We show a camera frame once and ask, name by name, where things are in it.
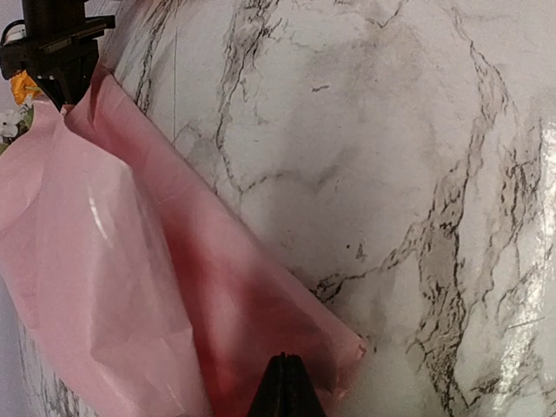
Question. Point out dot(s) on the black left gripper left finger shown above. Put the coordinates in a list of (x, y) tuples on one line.
[(268, 397)]

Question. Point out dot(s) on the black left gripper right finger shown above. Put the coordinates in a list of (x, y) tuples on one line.
[(298, 395)]

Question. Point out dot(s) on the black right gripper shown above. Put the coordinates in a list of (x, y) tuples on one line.
[(54, 28)]

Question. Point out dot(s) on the orange flower stem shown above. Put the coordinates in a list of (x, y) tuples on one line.
[(22, 87)]

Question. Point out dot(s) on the white flower bunch green leaves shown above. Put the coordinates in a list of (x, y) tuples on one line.
[(16, 122)]

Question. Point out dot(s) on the pink wrapping paper sheet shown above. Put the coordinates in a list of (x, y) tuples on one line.
[(144, 292)]

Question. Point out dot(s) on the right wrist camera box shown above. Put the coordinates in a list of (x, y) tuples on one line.
[(14, 31)]

